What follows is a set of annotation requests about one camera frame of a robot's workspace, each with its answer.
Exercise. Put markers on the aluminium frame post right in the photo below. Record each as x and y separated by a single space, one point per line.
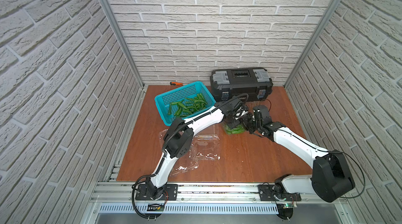
327 15

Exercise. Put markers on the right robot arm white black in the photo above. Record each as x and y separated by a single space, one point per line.
331 177

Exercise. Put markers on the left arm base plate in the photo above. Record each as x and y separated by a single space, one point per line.
146 193

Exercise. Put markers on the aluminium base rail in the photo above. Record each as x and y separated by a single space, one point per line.
196 198

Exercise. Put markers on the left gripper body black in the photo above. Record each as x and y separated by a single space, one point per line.
235 121

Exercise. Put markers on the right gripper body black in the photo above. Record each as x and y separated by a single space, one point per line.
258 124

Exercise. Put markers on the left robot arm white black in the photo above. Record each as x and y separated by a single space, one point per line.
179 137

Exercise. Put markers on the aluminium frame post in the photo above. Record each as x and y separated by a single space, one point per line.
327 15
105 4

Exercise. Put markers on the aluminium frame post left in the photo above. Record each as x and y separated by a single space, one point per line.
105 4

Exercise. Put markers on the clear pepper container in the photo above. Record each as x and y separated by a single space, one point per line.
206 147
239 129

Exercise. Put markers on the teal plastic basket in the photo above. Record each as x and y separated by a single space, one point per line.
185 102

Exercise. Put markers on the black toolbox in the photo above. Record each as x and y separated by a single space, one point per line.
226 83

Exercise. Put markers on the clear clamshell container with peppers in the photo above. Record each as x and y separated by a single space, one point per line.
185 164

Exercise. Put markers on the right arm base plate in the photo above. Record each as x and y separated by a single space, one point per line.
274 192

